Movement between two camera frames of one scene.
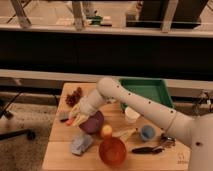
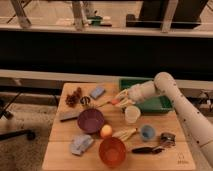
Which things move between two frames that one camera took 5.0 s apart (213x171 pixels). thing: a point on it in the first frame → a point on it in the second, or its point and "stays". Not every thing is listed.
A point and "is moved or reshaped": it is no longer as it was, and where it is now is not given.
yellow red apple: x=107 y=129 stays
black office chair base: x=4 y=110 stays
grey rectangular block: x=63 y=115 stays
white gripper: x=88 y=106 → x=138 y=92
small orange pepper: x=70 y=122 is moved or reshaped
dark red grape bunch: x=73 y=98 stays
